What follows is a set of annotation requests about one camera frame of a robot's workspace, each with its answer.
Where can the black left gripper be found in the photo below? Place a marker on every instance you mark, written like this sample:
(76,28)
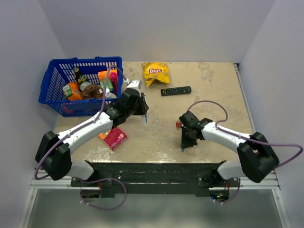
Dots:
(143,106)

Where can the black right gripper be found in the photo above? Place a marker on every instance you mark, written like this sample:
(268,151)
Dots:
(185,143)

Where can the white remote control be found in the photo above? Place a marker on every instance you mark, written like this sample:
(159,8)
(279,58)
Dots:
(145,116)

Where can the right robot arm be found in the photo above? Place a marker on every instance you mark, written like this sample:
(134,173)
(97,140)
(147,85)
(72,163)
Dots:
(256,159)

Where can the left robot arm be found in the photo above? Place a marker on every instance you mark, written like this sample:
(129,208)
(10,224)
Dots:
(55,150)

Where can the black TV remote control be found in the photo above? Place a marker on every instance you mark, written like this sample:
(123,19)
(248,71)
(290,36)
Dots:
(183,90)

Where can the small white-capped bottle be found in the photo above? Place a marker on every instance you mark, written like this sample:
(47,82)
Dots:
(109,95)

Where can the pink orange candy box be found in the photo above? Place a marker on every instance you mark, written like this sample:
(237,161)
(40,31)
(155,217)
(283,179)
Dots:
(113,138)

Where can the brown round package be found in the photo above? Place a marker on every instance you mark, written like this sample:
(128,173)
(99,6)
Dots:
(92,91)

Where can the yellow Lays chips bag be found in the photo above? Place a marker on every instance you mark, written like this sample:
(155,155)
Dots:
(158,71)

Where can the dark glass bottle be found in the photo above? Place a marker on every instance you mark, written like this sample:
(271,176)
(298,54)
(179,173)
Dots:
(81,79)

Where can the orange juice carton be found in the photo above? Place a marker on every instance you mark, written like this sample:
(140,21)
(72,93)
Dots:
(72,91)

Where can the blue plastic shopping basket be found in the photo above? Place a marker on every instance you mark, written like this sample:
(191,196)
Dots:
(60,72)

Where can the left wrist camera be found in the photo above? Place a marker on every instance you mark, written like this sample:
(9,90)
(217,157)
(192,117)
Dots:
(133,84)

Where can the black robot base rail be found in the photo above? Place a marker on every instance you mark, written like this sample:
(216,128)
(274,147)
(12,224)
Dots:
(154,178)

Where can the aluminium frame rail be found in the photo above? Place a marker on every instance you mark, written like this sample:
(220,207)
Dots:
(273,183)

